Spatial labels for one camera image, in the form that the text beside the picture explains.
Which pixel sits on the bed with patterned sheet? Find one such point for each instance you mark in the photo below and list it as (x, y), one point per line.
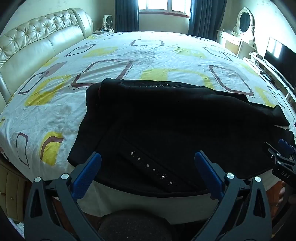
(138, 53)

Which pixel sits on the cream vanity dresser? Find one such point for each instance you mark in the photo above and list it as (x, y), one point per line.
(231, 42)

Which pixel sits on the bright window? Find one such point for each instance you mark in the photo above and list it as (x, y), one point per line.
(157, 4)

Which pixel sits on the cream tufted leather headboard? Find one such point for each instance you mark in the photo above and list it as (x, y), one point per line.
(34, 46)

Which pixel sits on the black pants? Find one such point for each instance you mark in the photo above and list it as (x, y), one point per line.
(173, 120)

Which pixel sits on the white fan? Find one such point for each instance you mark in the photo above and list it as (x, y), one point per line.
(108, 22)

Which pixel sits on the white television stand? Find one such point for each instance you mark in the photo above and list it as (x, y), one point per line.
(266, 67)

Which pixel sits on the cream bedside table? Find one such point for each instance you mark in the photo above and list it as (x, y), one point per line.
(11, 192)

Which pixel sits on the black television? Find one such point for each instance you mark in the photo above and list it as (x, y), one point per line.
(282, 60)

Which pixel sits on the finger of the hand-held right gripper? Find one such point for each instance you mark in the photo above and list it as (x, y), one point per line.
(288, 149)
(274, 156)

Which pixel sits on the white oval vanity mirror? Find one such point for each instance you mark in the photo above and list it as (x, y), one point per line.
(244, 20)

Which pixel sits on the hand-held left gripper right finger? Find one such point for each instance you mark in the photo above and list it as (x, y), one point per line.
(209, 176)

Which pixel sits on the dark blue curtain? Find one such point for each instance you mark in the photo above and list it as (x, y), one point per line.
(126, 16)
(205, 18)

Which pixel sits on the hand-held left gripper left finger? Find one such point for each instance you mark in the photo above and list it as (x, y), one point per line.
(86, 176)

